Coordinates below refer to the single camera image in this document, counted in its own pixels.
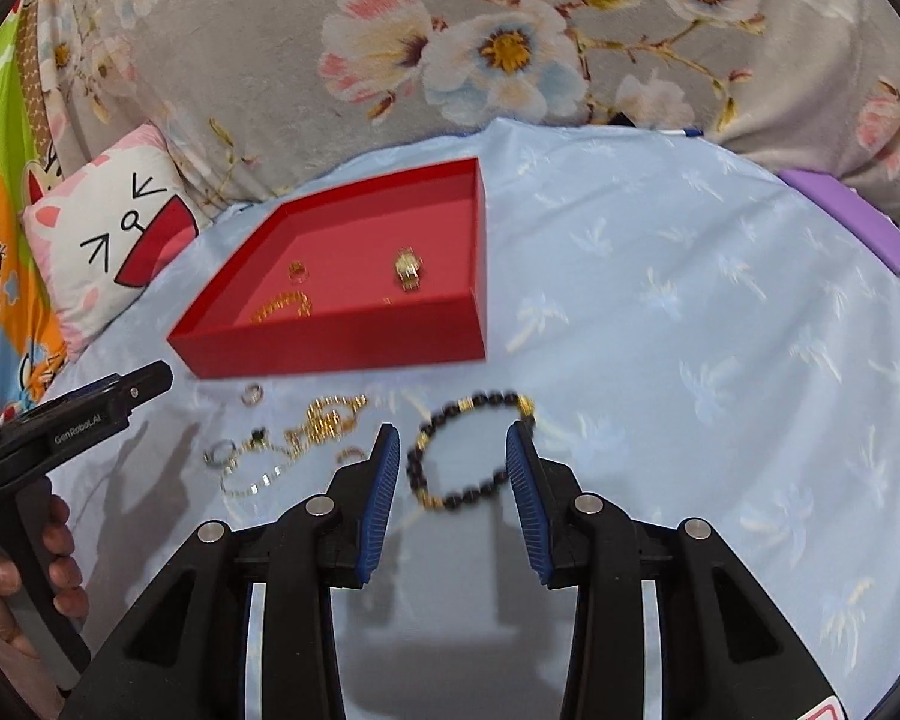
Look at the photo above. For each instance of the purple flat box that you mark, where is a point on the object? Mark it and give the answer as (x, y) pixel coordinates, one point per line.
(859, 221)

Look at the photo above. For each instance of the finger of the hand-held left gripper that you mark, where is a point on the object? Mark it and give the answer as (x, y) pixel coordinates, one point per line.
(112, 388)

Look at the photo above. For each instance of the gold wristwatch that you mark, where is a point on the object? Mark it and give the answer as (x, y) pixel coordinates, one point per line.
(407, 265)

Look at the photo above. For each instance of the light blue patterned cloth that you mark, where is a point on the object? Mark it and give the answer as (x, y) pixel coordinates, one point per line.
(682, 390)

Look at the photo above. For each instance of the grey floral blanket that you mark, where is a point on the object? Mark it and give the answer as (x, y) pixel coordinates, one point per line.
(270, 52)

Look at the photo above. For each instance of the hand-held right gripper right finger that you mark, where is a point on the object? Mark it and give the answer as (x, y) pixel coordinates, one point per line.
(523, 510)

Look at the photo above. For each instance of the white blue pen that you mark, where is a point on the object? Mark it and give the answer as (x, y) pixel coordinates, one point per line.
(681, 133)

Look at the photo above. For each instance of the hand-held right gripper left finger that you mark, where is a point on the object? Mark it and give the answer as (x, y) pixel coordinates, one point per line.
(375, 510)

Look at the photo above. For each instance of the white cat face pillow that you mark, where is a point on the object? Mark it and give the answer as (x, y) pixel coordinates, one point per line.
(97, 255)

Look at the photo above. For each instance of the red jewelry box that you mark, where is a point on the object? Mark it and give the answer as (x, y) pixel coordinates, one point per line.
(420, 225)

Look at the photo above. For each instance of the black gem gold pendant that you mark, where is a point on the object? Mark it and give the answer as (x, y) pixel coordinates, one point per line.
(255, 435)

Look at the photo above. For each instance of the colourful cartoon printed sheet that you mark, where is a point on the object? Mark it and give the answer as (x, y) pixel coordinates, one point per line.
(7, 127)

